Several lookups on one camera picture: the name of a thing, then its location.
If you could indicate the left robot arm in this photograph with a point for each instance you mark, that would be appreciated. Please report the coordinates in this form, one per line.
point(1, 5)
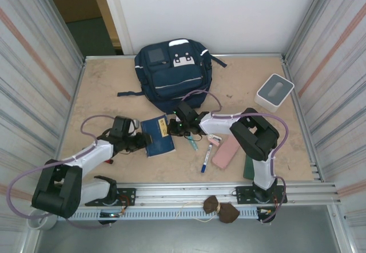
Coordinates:
point(94, 153)

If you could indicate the white grey tissue box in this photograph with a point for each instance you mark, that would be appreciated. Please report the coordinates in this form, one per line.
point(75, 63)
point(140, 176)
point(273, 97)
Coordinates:
point(274, 91)

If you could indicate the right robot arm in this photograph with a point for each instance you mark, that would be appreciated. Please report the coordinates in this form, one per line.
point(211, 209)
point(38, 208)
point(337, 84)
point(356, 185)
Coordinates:
point(254, 138)

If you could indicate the aluminium front rail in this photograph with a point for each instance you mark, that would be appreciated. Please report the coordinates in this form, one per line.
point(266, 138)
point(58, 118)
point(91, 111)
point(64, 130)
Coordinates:
point(177, 191)

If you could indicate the red black screwdriver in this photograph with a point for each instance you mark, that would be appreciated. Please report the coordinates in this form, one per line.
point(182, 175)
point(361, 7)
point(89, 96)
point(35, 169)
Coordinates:
point(109, 161)

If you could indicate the navy blue backpack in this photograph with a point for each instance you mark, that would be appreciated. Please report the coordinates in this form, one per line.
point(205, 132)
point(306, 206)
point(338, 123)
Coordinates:
point(174, 75)

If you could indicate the plain blue notebook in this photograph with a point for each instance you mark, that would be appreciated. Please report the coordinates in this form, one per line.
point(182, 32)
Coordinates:
point(160, 153)

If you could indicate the brown cloth bag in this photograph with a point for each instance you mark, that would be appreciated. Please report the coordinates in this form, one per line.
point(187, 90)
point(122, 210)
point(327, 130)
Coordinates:
point(223, 211)

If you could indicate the pink pencil case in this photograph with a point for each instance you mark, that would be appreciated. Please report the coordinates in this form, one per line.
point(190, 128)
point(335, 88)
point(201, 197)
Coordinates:
point(226, 154)

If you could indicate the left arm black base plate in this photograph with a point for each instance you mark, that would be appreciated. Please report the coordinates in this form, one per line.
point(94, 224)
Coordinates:
point(127, 195)

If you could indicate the blue notebook with yellow label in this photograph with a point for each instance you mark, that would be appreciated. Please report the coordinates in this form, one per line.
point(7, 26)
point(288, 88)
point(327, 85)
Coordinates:
point(158, 140)

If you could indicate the green pencil case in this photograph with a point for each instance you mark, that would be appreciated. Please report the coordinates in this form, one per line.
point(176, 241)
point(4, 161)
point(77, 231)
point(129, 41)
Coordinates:
point(248, 168)

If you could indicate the grey plastic cup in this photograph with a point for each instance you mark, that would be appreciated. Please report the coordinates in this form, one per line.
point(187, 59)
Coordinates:
point(50, 223)

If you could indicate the teal glue stick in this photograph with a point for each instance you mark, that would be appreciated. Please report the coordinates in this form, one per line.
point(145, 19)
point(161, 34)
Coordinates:
point(195, 145)

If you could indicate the blue white marker pen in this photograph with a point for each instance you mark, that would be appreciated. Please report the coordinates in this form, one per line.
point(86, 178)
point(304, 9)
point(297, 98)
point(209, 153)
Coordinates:
point(206, 160)

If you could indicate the pink white correction tape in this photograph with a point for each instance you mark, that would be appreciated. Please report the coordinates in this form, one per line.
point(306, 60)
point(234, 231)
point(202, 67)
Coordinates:
point(214, 140)

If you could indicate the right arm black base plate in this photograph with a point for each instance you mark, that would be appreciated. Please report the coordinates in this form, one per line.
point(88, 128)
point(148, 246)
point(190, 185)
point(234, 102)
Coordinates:
point(243, 194)

